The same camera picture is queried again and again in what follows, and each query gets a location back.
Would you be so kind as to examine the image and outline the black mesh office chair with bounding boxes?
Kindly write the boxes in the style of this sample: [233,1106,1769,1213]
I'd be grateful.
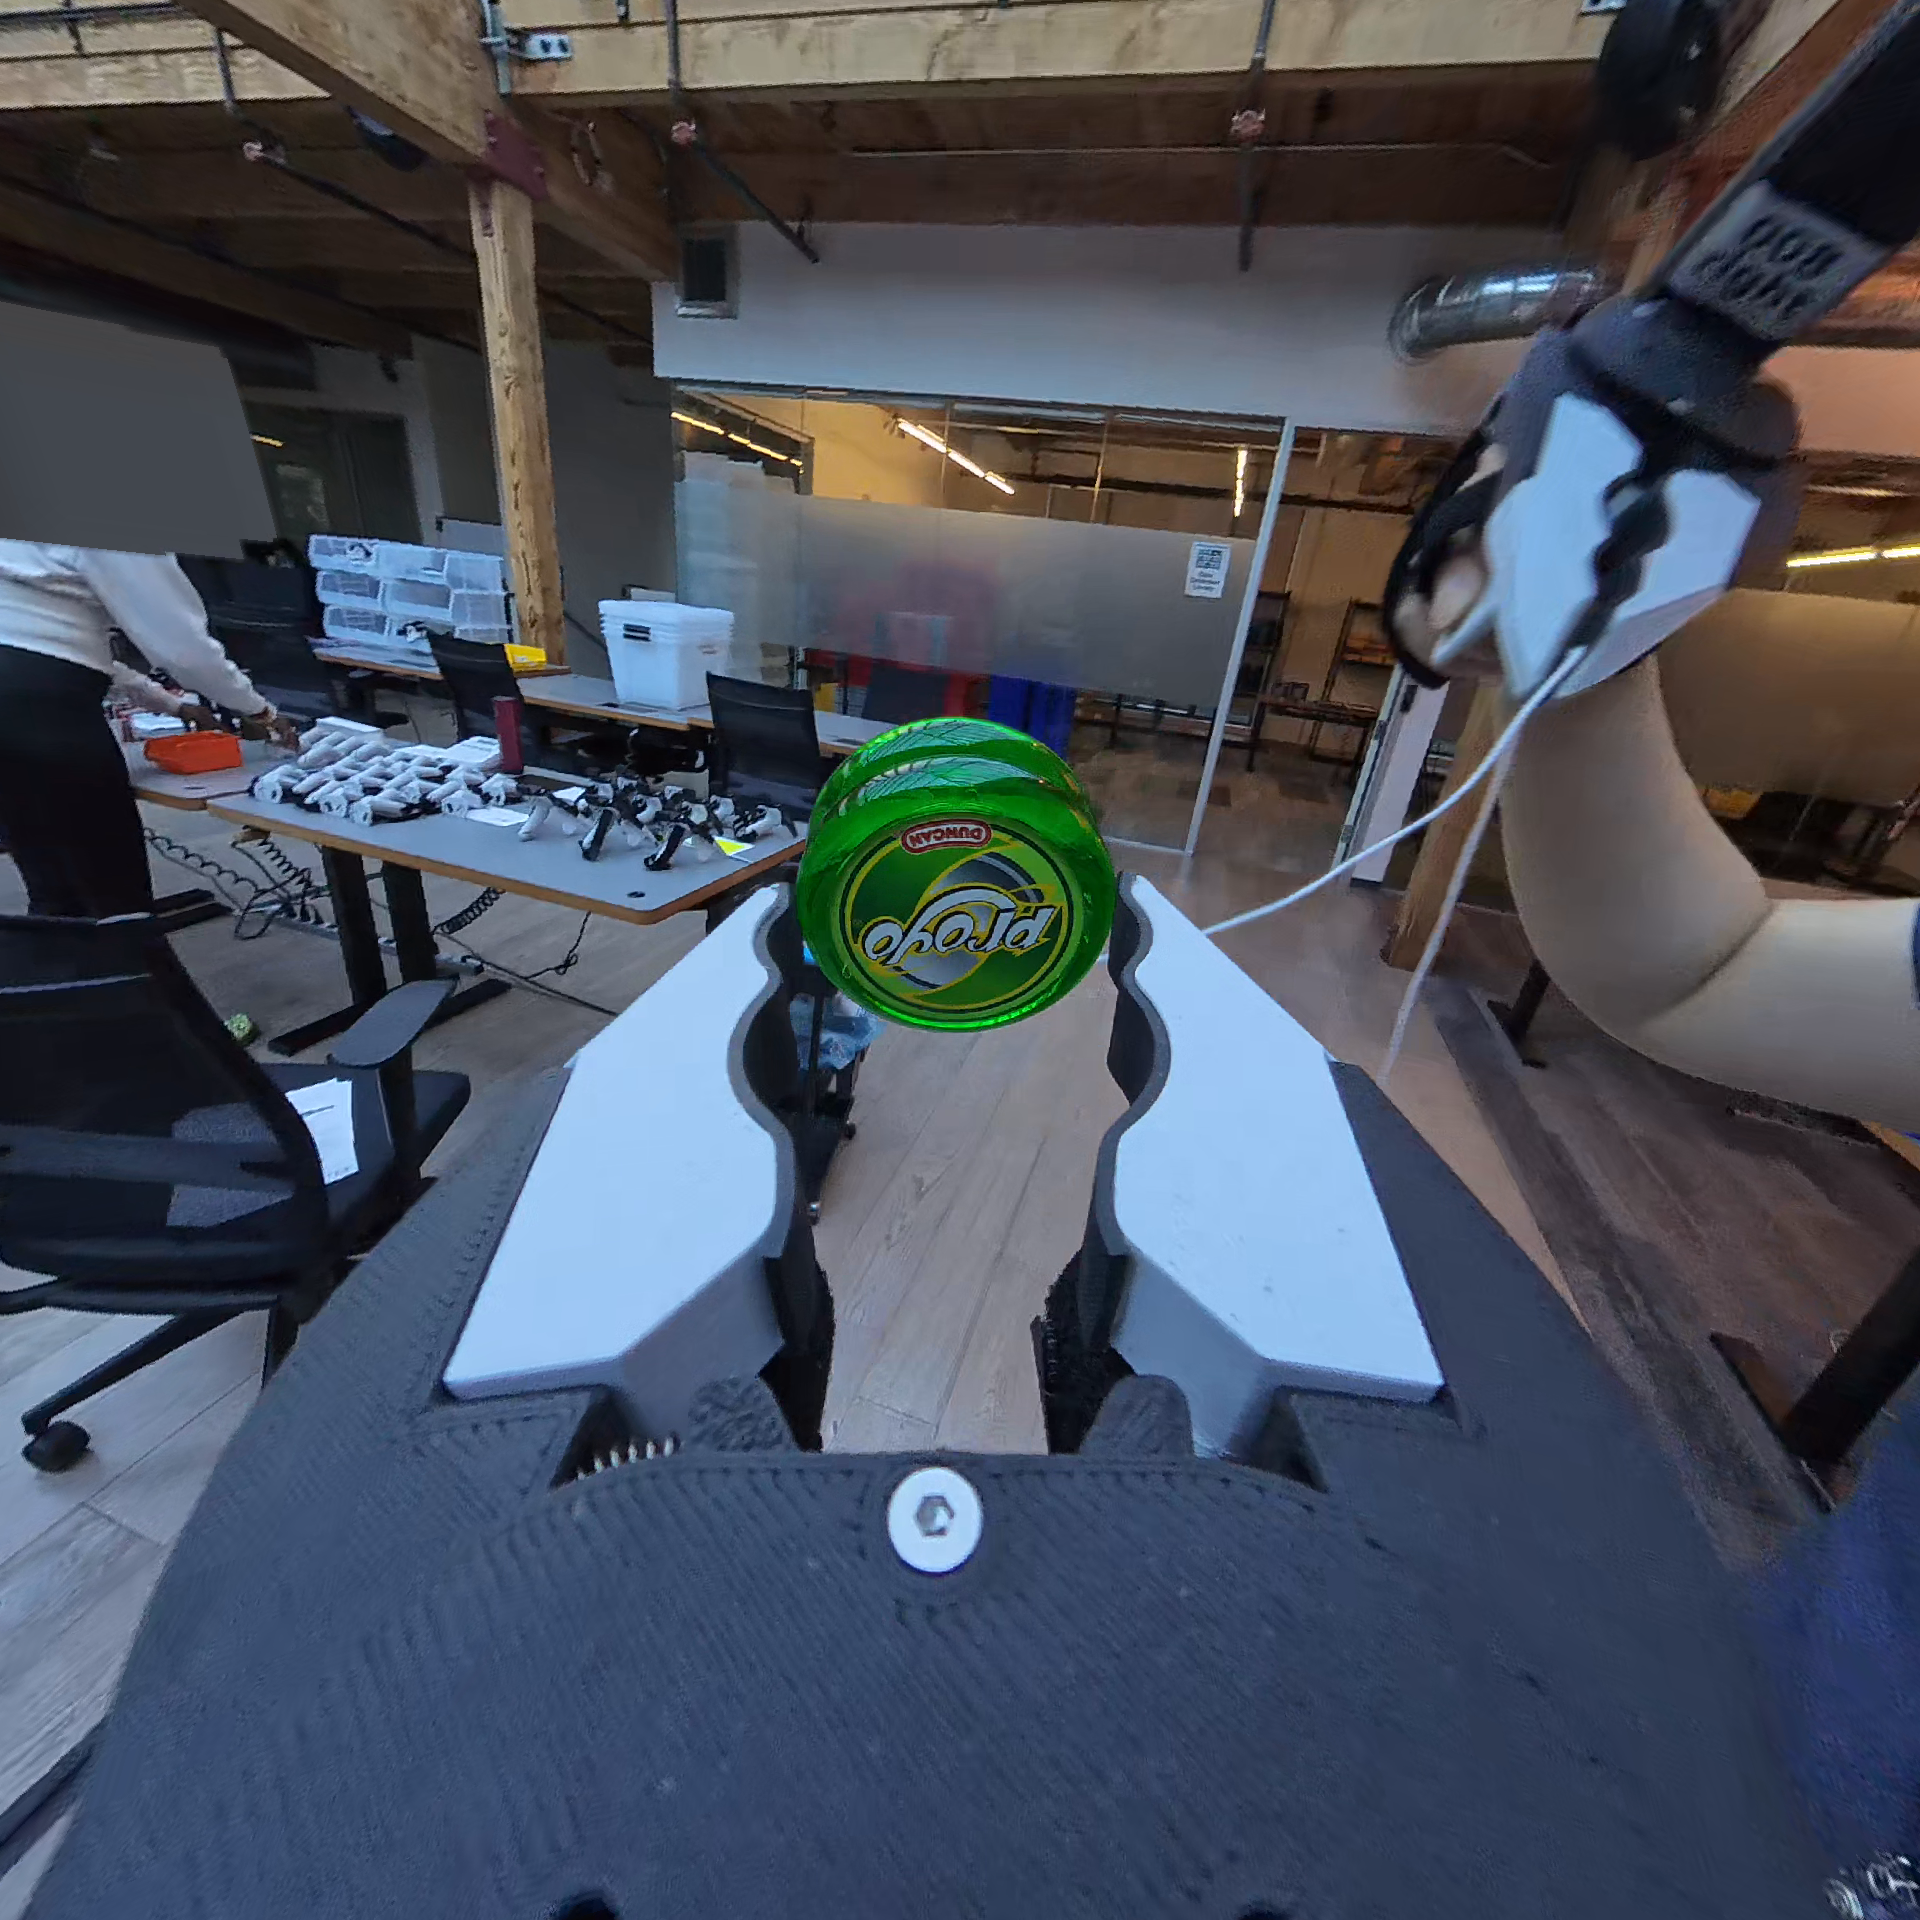
[703,672,830,830]
[426,630,529,739]

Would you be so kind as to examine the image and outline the white paper sheet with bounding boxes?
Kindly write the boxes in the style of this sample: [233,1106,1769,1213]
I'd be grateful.
[283,1079,364,1187]

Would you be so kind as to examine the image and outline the black coiled cable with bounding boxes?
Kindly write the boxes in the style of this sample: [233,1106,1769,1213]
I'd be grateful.
[146,828,329,935]

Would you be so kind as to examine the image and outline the green yoyo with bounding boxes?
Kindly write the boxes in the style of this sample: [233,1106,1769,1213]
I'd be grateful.
[791,713,1121,1035]

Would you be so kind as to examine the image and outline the white yoyo string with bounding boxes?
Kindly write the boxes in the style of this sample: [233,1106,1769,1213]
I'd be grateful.
[1199,644,1589,1079]

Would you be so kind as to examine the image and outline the long grey desk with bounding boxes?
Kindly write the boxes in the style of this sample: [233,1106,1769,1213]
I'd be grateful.
[311,641,902,760]

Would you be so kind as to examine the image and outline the metal air duct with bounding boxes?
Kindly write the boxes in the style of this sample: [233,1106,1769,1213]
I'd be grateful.
[1386,264,1610,366]

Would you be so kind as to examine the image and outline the stack of clear plastic bins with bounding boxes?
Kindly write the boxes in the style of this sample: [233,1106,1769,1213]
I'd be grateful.
[308,533,513,647]

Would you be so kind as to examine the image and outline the black office chair with paper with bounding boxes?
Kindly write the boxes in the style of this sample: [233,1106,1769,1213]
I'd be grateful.
[0,906,474,1475]

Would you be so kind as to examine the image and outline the grey table with black legs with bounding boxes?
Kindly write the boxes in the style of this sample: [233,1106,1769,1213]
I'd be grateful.
[210,749,812,1055]

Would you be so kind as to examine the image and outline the white storage bin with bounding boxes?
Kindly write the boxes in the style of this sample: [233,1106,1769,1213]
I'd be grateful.
[597,598,738,712]

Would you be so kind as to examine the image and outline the person's blue clothing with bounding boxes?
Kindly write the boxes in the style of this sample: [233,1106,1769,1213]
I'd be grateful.
[1746,1371,1920,1920]

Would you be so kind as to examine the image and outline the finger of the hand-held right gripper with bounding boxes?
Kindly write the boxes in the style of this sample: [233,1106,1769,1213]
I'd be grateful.
[1582,468,1766,680]
[1491,392,1649,702]

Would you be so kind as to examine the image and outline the slanted wooden post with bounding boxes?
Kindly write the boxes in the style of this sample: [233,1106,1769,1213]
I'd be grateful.
[1381,673,1519,971]

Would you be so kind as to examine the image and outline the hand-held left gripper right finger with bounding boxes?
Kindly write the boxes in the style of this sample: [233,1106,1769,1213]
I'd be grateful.
[1032,874,1450,1464]

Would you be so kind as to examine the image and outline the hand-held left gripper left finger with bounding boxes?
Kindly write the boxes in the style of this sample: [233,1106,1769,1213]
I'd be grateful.
[441,882,836,1452]

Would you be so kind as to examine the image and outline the person's right hand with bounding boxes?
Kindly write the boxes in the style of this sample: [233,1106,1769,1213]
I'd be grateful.
[1423,442,1513,665]

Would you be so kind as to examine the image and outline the person's right forearm cream sleeve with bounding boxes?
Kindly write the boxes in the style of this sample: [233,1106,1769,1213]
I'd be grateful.
[1500,588,1920,1135]

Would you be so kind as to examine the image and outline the pile of white grippers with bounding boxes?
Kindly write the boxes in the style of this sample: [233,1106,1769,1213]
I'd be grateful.
[252,715,797,871]

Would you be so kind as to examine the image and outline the stack of blue crates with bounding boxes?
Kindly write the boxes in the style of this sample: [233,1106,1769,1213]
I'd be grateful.
[985,673,1076,756]

